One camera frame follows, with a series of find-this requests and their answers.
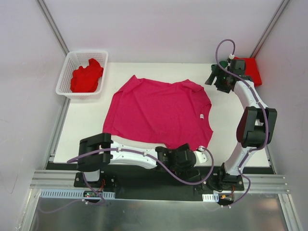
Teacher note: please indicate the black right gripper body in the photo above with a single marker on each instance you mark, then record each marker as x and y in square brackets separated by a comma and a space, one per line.
[218, 80]

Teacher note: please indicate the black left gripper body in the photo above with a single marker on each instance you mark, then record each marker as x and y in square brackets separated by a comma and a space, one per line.
[192, 173]

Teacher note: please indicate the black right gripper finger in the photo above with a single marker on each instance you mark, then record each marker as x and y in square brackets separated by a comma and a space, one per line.
[222, 87]
[211, 78]

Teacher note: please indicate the pink t shirt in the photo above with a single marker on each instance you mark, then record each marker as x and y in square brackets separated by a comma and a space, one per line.
[151, 111]

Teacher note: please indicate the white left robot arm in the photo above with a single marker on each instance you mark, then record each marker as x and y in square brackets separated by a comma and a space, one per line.
[96, 152]

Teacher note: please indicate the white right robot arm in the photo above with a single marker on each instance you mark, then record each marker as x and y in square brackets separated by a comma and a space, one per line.
[255, 128]

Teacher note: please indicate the folded red t shirt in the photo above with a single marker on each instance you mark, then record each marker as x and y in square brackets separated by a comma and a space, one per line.
[252, 70]

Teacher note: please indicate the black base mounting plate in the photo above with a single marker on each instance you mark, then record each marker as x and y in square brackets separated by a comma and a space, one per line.
[133, 182]

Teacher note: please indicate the red t shirt in basket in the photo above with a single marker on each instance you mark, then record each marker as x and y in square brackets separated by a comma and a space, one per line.
[85, 80]

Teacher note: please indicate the white perforated plastic basket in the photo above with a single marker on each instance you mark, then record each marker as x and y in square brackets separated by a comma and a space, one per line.
[73, 61]

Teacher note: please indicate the right white cable duct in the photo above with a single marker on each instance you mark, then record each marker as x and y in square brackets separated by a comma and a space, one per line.
[210, 197]

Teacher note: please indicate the white cable duct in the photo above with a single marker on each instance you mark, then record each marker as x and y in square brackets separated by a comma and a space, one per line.
[68, 194]
[210, 197]

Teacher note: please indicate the right aluminium rail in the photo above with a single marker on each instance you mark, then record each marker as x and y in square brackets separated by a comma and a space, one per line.
[268, 184]

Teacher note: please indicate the aluminium rail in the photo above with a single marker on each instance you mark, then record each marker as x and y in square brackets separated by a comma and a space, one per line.
[268, 184]
[53, 179]

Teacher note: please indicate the left aluminium rail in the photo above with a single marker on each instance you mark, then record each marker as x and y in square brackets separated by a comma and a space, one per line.
[53, 179]

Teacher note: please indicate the left white cable duct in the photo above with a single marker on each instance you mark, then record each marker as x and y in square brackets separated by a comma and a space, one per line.
[68, 194]

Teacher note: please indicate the left aluminium frame post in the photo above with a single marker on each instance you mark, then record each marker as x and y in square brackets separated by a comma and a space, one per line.
[53, 26]

